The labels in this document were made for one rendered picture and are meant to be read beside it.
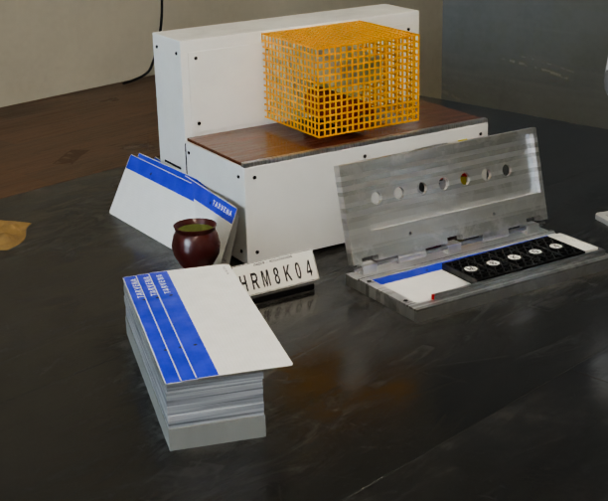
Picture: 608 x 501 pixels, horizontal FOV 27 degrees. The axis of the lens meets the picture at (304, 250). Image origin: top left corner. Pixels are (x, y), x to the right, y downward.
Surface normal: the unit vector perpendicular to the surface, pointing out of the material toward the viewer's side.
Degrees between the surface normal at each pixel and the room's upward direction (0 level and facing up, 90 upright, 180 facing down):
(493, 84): 90
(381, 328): 0
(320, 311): 0
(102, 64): 90
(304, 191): 90
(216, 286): 0
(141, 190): 63
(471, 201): 75
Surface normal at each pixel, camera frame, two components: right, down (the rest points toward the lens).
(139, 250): -0.02, -0.94
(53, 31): 0.72, 0.22
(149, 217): -0.75, -0.24
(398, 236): 0.50, 0.04
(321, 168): 0.52, 0.28
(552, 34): -0.70, 0.26
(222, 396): 0.27, 0.33
